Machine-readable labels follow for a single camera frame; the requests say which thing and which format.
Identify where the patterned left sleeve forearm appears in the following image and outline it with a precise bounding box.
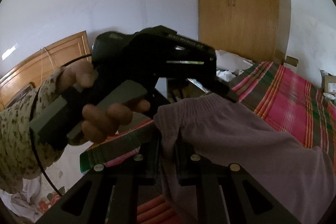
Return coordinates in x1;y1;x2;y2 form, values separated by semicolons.
0;67;87;195

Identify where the purple fleece sweater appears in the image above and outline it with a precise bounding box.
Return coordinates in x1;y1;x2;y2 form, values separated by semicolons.
154;94;335;223

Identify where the brown cardboard box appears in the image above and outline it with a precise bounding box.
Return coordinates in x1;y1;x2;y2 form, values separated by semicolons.
320;69;336;101

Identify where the white cardboard box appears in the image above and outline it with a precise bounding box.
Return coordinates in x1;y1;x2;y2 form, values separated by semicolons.
283;56;299;73

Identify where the wooden bed headboard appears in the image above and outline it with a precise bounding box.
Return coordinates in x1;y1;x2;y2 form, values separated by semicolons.
1;31;91;110

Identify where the wooden wardrobe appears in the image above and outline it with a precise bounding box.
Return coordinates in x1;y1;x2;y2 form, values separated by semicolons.
198;0;291;64

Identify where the person left hand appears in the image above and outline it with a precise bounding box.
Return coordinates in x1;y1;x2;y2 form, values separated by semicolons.
56;60;151;144

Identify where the floral bed sheet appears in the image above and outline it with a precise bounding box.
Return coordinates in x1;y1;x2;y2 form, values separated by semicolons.
1;141;92;223

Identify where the crumpled white paper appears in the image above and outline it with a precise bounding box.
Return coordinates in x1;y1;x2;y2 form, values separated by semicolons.
217;69;236;83

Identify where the red green plaid blanket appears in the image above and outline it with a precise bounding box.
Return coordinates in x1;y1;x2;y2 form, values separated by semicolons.
79;61;336;224

